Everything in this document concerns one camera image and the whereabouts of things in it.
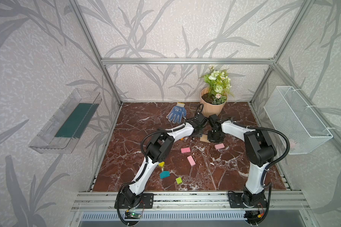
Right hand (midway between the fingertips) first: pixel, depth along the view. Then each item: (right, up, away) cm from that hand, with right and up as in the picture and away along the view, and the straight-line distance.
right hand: (211, 136), depth 99 cm
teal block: (-31, -19, -18) cm, 40 cm away
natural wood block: (-5, -1, -1) cm, 5 cm away
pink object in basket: (+36, 0, -26) cm, 45 cm away
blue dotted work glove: (-25, +16, +14) cm, 33 cm away
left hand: (-8, +5, +2) cm, 10 cm away
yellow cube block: (-33, -15, -14) cm, 39 cm away
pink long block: (-15, -13, -12) cm, 23 cm away
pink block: (+4, -5, -5) cm, 9 cm away
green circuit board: (-47, -35, -28) cm, 65 cm away
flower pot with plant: (+3, +29, +3) cm, 29 cm away
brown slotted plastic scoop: (-10, +22, +17) cm, 30 cm away
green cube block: (-22, -22, -18) cm, 36 cm away
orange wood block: (-21, +4, -31) cm, 37 cm away
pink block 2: (-18, -8, -7) cm, 21 cm away
